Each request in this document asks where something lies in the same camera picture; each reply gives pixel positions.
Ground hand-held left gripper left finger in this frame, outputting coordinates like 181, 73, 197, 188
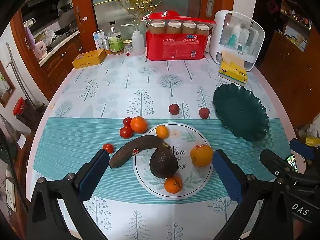
26, 149, 110, 240

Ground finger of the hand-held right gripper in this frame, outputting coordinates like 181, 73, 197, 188
289, 138, 320, 160
260, 149, 298, 179

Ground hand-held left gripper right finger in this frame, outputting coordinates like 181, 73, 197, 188
212, 149, 295, 240

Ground yellowish orange with sticker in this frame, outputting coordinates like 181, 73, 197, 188
190, 144, 214, 167

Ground brown overripe banana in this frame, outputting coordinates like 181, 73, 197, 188
109, 135, 172, 169

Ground mandarin with green stem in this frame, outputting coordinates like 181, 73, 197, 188
164, 176, 183, 194

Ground dark green scalloped plate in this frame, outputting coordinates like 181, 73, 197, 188
212, 83, 270, 141

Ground dark avocado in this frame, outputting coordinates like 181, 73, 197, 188
149, 147, 178, 179

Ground large deep orange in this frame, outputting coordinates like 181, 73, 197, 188
130, 116, 148, 134

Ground tree print tablecloth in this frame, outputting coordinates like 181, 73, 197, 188
25, 52, 300, 240

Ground small plain mandarin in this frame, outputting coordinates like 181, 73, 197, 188
155, 125, 170, 139

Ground yellow tissue pack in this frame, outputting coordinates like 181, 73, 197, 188
217, 50, 248, 84

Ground red lidded container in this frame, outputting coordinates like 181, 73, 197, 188
12, 97, 27, 115

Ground yellow cardboard box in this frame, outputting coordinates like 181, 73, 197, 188
72, 49, 106, 70

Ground small metal can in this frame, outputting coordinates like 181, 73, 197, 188
101, 36, 112, 55

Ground glass bottle with green label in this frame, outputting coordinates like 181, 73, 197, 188
108, 21, 124, 55

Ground blue and white box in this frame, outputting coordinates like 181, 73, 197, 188
93, 29, 105, 50

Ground red paper cup pack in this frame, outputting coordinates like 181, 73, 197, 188
146, 31, 208, 61

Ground white squeeze bottle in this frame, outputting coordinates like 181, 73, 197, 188
121, 24, 146, 55

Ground white cosmetic organizer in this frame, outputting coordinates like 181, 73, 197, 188
209, 10, 265, 72

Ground black kitchen pan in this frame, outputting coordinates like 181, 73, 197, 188
54, 25, 75, 36

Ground red plastic bag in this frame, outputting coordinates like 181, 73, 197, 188
140, 10, 217, 34

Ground wooden wall shelf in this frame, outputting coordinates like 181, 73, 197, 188
280, 0, 313, 53

